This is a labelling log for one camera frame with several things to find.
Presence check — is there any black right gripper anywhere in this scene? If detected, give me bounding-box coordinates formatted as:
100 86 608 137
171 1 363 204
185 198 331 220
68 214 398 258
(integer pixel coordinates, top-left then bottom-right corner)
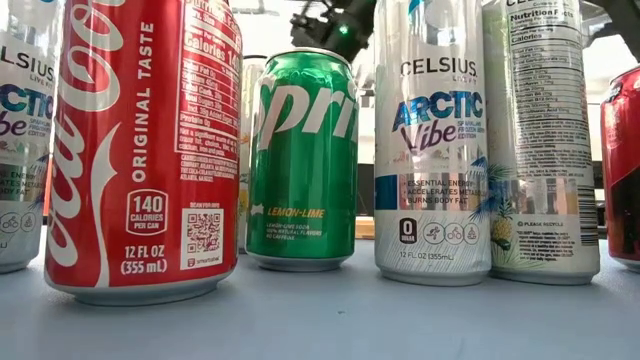
289 0 377 64

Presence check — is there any white Celsius can yellow base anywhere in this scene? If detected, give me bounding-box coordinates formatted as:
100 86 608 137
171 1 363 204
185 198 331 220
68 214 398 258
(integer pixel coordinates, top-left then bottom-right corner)
482 0 601 286
238 53 269 254

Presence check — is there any Celsius Arctic Vibe can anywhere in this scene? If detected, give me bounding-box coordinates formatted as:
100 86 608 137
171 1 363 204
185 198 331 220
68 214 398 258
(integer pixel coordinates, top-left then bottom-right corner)
373 0 494 288
0 0 64 275

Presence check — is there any red Coca-Cola can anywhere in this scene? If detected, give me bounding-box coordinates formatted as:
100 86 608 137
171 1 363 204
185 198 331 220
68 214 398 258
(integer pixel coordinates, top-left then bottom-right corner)
599 64 640 274
43 0 244 307

